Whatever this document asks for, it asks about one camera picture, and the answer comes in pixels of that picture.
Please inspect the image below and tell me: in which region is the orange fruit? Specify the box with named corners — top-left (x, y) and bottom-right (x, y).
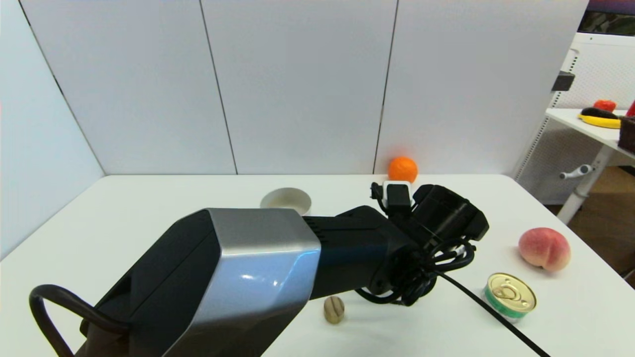
top-left (388, 156), bottom-right (419, 184)

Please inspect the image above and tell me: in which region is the grey round bowl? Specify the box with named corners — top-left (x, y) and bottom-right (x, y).
top-left (260, 187), bottom-right (313, 217)

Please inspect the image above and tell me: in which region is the small brown striped oval object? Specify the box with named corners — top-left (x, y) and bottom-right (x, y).
top-left (324, 296), bottom-right (346, 325)

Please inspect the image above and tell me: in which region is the green labelled tin can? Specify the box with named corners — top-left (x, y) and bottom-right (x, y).
top-left (481, 272), bottom-right (537, 323)

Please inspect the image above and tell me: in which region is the pink peach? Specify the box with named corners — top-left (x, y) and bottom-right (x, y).
top-left (518, 228), bottom-right (572, 272)

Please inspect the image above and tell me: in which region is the white desk leg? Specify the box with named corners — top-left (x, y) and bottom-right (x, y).
top-left (557, 145), bottom-right (615, 226)

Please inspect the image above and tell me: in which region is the black clamp box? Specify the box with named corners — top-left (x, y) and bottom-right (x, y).
top-left (552, 71), bottom-right (576, 92)

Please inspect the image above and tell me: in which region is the white side desk top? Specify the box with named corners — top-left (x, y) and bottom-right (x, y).
top-left (545, 108), bottom-right (635, 161)

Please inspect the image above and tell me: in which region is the yellow banana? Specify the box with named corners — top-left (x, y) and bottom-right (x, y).
top-left (577, 114), bottom-right (622, 130)

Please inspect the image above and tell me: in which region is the dark eggplant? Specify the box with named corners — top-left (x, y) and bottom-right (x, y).
top-left (581, 107), bottom-right (620, 120)

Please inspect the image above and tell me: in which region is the dark brown basket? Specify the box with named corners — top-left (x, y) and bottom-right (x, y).
top-left (618, 116), bottom-right (635, 154)

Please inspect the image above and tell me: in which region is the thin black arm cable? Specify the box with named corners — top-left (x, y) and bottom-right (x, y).
top-left (355, 182), bottom-right (552, 357)

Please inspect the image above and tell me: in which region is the grey desk crank handle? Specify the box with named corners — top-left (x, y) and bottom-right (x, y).
top-left (560, 165), bottom-right (594, 180)

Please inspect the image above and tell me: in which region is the thick black cable loop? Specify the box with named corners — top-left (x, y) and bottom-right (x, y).
top-left (28, 284), bottom-right (132, 357)

